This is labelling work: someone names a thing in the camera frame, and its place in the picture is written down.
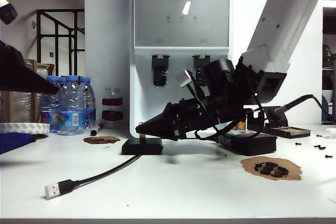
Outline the black USB hub box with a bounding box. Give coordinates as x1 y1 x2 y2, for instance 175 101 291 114
121 139 164 156

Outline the black soldering iron cable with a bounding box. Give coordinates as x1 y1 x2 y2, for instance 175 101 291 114
285 94 336 124

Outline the dark blue cloth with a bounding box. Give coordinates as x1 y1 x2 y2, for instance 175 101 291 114
0 132 37 156

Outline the black USB hub cable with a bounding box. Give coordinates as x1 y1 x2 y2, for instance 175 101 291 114
44 154 142 200

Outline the black stair railing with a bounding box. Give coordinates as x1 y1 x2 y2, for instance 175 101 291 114
36 9 85 78

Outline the black soldering iron handle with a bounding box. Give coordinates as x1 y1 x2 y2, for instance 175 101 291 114
270 105 289 120

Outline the white water dispenser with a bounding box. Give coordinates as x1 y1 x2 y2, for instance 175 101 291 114
128 0 232 140

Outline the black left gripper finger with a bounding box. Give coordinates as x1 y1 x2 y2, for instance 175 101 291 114
0 40 27 65
0 50 59 95

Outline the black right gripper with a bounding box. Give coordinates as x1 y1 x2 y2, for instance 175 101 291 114
135 97 225 141

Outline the black dispenser tap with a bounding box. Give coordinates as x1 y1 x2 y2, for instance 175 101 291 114
192 55 211 86
150 55 170 88

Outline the black sponge block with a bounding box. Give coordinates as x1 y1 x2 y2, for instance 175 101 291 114
219 132 278 156

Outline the black soldering iron stand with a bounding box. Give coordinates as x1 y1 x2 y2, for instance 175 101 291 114
246 105 311 140

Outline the wooden frame with plastic wrap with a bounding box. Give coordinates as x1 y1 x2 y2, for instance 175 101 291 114
0 58 56 125

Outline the yellow cleaning sponge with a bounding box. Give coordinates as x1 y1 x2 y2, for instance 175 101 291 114
274 127 307 133

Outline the clear water bottle blue cap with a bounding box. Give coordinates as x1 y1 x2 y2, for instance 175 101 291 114
59 77 67 96
39 76 64 134
79 77 97 130
59 76 86 137

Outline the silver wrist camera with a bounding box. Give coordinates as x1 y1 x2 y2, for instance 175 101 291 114
175 69 194 88

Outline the white tape roll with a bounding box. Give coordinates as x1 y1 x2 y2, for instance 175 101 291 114
0 123 50 136

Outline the brown paper scrap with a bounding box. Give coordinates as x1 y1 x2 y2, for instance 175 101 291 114
82 136 121 146
240 156 302 182

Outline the clear jar with red bands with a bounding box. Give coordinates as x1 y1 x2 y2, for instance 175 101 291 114
101 87 124 130

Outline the black marker pen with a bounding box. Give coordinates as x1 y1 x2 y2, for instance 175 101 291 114
90 123 104 137

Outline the copper coloured metal cylinder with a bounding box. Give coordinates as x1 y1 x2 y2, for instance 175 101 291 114
232 119 247 132

